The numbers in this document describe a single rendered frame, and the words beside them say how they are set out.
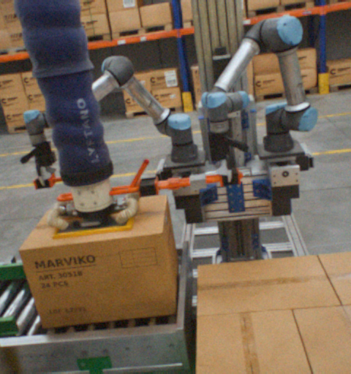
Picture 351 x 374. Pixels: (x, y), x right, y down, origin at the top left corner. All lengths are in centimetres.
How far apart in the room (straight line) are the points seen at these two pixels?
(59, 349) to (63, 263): 35
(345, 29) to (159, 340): 926
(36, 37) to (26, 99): 809
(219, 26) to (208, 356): 154
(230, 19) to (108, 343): 161
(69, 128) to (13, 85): 812
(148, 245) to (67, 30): 87
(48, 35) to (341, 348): 153
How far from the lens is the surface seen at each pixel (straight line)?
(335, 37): 1037
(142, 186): 177
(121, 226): 176
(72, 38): 166
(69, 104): 167
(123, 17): 891
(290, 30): 193
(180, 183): 177
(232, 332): 178
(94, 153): 172
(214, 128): 171
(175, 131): 216
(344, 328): 181
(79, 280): 185
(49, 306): 196
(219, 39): 229
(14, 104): 986
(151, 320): 189
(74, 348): 188
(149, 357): 184
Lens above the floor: 171
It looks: 21 degrees down
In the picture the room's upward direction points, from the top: 9 degrees counter-clockwise
